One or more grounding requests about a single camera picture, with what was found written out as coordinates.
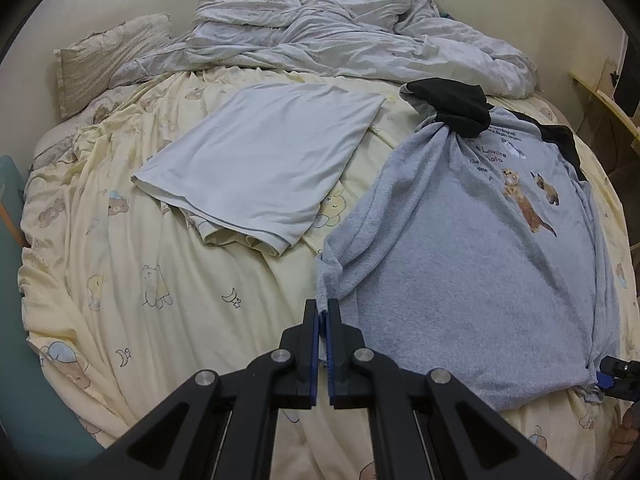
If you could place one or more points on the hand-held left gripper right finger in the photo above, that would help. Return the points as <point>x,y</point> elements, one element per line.
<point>332,360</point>

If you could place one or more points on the floral print pillow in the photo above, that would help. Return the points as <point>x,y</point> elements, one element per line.
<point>65,140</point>

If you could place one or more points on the grey white crumpled duvet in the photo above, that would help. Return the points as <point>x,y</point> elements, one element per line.
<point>325,45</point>

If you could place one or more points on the teal upholstered furniture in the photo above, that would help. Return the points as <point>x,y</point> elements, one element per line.
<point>10,195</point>

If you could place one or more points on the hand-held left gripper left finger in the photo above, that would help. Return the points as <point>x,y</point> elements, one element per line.
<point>312,360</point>

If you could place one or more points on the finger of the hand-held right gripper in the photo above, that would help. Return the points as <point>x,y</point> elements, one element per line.
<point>606,381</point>
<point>622,366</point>

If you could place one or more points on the cream bear print blanket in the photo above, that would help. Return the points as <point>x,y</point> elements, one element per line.
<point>150,335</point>

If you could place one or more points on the black garment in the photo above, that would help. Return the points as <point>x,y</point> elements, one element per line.
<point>460,105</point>

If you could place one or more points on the white cartoon print T-shirt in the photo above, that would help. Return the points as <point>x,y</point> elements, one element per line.
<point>260,160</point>

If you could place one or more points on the dark teal cloth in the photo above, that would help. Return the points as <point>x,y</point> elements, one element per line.
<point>446,12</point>

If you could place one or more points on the person's right hand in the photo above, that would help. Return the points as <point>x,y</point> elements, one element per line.
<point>629,435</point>

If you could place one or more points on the grey heathered top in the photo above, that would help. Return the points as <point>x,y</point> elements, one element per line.
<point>450,285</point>

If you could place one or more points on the beige pillow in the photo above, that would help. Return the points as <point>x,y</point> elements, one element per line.
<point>100,60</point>

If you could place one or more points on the wooden desk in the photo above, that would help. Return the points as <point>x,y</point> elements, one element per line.
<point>600,95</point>

